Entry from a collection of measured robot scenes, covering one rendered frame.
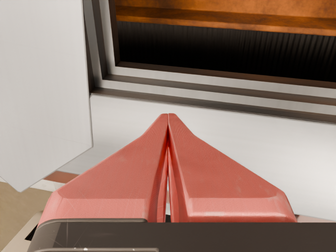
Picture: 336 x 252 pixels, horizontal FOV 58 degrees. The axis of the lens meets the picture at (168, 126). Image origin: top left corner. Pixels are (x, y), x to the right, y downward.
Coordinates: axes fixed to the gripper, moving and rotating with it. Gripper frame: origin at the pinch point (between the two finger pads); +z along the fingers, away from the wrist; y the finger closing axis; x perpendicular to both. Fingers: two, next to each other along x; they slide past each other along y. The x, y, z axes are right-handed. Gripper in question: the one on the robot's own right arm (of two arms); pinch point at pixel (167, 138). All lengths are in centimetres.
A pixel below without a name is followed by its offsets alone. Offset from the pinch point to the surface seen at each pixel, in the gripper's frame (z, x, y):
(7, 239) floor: 120, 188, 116
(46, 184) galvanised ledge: 31, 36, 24
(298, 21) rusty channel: 21.0, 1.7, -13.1
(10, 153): 12.5, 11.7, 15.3
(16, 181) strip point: 12.5, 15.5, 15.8
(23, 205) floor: 115, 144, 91
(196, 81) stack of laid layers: 11.0, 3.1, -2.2
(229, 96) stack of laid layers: 9.2, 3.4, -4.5
